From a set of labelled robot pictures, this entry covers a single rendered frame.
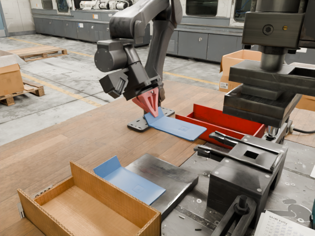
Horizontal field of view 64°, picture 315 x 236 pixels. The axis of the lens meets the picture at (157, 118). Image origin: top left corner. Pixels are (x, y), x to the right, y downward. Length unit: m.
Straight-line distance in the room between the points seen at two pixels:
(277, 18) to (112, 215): 0.45
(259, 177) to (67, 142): 0.55
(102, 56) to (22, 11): 11.30
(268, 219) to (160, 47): 0.58
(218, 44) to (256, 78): 5.15
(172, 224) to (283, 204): 0.24
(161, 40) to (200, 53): 5.01
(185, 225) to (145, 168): 0.17
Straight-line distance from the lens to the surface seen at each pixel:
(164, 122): 0.68
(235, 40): 5.44
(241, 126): 0.85
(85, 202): 0.58
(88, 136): 0.82
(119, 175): 0.60
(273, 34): 0.45
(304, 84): 0.46
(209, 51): 5.73
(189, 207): 0.56
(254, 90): 0.46
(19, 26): 11.83
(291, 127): 0.91
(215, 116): 0.87
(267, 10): 0.46
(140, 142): 0.77
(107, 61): 0.62
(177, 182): 0.58
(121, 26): 0.67
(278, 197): 0.63
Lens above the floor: 1.29
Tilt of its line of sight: 25 degrees down
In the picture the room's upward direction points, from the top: straight up
